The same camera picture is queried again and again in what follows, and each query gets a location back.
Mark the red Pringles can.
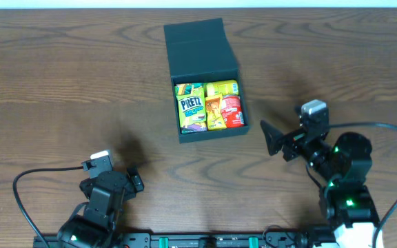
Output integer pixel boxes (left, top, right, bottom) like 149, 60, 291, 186
221, 95, 245, 128

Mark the yellow snack can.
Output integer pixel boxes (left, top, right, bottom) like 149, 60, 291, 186
205, 79, 239, 96

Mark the yellow orange snack packet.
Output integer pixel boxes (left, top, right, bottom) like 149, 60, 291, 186
205, 94, 227, 131

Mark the Pretz snack box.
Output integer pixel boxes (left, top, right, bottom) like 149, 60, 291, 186
175, 83, 207, 134

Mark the black gift box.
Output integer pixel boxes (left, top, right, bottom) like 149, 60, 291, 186
163, 18, 250, 143

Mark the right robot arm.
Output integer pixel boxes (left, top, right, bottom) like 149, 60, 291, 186
261, 119, 380, 247

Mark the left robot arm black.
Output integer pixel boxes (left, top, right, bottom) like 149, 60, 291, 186
57, 167, 144, 247

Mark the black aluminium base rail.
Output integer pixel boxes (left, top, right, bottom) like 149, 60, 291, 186
32, 230, 340, 248

